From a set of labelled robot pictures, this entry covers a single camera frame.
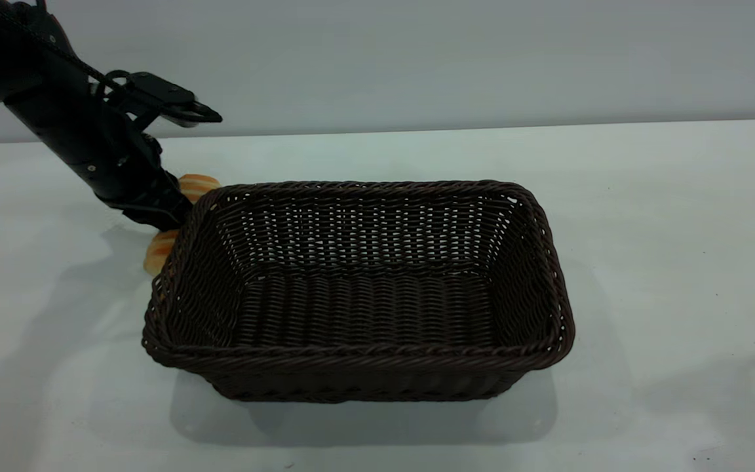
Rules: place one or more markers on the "ridged golden bread loaf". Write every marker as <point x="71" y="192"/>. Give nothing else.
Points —
<point x="197" y="187"/>

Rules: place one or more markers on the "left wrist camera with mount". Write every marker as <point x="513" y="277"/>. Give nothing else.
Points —
<point x="161" y="95"/>

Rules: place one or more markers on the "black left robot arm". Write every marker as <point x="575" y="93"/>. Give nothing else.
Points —
<point x="23" y="59"/>

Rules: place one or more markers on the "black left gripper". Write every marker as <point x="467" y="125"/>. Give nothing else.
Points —
<point x="122" y="170"/>

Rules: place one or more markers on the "dark brown woven wicker basket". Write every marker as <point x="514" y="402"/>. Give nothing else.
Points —
<point x="364" y="308"/>

